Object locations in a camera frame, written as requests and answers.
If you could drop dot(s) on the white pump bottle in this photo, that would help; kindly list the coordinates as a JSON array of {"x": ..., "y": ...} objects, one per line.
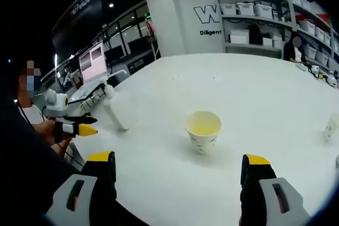
[{"x": 119, "y": 107}]

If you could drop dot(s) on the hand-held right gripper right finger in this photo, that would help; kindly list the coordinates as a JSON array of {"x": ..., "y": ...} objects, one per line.
[{"x": 265, "y": 199}]

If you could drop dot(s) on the grey shelving unit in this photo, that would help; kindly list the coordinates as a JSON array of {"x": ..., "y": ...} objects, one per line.
[{"x": 288, "y": 19}]

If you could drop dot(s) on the row of white storage boxes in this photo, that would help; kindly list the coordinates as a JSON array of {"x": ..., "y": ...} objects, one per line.
[{"x": 249, "y": 9}]

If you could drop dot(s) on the black bag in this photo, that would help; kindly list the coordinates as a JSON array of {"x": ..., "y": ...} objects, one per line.
[{"x": 255, "y": 34}]

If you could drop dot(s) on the person's left hand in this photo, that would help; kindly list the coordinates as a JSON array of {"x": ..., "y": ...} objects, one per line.
[{"x": 50, "y": 134}]

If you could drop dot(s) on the grey side table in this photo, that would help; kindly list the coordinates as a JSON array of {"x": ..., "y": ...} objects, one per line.
[{"x": 86, "y": 91}]

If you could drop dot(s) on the pink screen monitor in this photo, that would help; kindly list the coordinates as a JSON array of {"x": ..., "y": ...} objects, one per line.
[{"x": 93, "y": 63}]

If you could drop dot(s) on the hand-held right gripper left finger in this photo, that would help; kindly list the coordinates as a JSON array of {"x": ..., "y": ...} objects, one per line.
[{"x": 79, "y": 204}]

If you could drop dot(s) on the person's upper body white shirt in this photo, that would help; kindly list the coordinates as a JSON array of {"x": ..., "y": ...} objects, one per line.
[{"x": 33, "y": 113}]

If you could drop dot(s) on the black monitor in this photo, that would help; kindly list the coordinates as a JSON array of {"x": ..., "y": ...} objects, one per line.
[
  {"x": 114, "y": 54},
  {"x": 140, "y": 46}
]

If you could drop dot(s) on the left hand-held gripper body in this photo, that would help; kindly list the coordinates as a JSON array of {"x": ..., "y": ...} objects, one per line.
[{"x": 55, "y": 105}]

